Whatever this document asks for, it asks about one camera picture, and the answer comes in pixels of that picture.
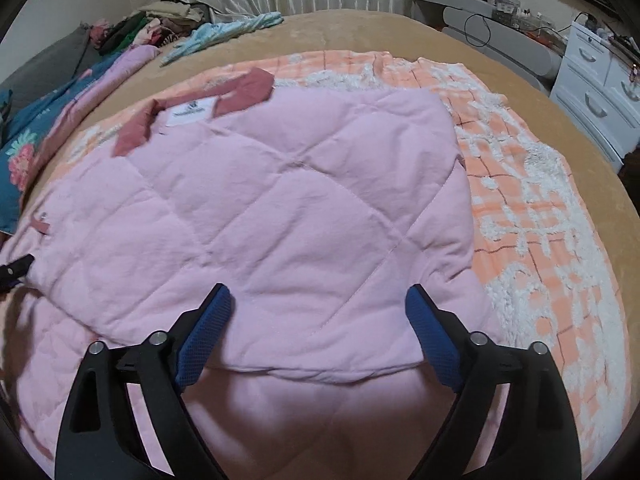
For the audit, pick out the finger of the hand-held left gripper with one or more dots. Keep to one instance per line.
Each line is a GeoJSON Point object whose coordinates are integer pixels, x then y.
{"type": "Point", "coordinates": [17, 266]}

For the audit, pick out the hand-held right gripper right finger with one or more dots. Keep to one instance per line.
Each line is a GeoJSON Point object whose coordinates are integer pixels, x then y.
{"type": "Point", "coordinates": [435, 340]}

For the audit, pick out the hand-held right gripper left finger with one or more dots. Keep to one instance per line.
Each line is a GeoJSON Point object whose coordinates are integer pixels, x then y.
{"type": "Point", "coordinates": [205, 340]}

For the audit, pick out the pink quilted jacket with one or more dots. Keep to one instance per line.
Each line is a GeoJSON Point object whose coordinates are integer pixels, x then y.
{"type": "Point", "coordinates": [300, 210]}

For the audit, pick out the pile of mixed clothes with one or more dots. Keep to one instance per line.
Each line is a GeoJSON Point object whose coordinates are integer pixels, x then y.
{"type": "Point", "coordinates": [150, 25]}

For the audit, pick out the blue floral quilt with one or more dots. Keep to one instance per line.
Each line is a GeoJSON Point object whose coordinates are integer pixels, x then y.
{"type": "Point", "coordinates": [20, 160]}

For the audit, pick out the orange checked cartoon blanket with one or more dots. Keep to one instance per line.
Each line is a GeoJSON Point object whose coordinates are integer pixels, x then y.
{"type": "Point", "coordinates": [525, 210]}

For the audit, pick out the grey pillow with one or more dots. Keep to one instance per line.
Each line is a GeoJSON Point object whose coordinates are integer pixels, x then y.
{"type": "Point", "coordinates": [45, 70]}

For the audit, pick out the white drawer cabinet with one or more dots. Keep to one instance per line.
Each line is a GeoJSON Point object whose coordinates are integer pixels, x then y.
{"type": "Point", "coordinates": [590, 85]}

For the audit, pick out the light blue garment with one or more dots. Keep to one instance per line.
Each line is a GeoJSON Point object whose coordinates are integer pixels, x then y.
{"type": "Point", "coordinates": [210, 35]}

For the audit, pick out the grey desk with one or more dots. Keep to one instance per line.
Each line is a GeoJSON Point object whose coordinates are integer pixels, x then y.
{"type": "Point", "coordinates": [475, 10]}

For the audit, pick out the cluster of small desk things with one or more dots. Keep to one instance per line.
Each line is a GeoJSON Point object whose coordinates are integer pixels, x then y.
{"type": "Point", "coordinates": [505, 7]}

